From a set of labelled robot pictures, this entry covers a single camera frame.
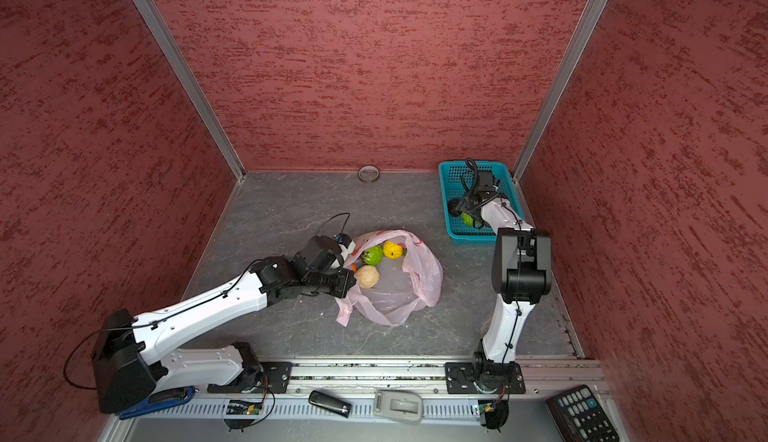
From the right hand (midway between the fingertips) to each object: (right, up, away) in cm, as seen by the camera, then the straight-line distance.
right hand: (471, 212), depth 100 cm
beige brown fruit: (-35, -18, -14) cm, 42 cm away
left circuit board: (-67, -48, -27) cm, 86 cm away
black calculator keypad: (+17, -47, -32) cm, 59 cm away
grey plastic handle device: (-26, -45, -31) cm, 60 cm away
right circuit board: (-3, -48, -29) cm, 56 cm away
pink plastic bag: (-23, -22, -9) cm, 33 cm away
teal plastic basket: (-5, +12, +7) cm, 15 cm away
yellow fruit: (-28, -12, -7) cm, 31 cm away
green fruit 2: (-1, -3, -1) cm, 3 cm away
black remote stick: (-42, -44, -31) cm, 69 cm away
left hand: (-38, -19, -24) cm, 48 cm away
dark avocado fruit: (-5, +2, +4) cm, 7 cm away
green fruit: (-33, -13, -10) cm, 37 cm away
